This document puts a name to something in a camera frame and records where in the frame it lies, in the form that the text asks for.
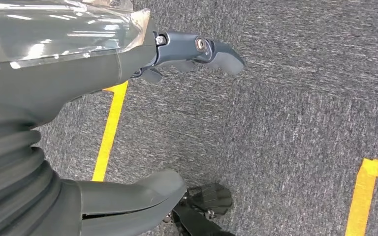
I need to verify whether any yellow floor tape marking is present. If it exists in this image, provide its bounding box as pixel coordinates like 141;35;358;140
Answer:
92;81;129;182
345;158;378;236

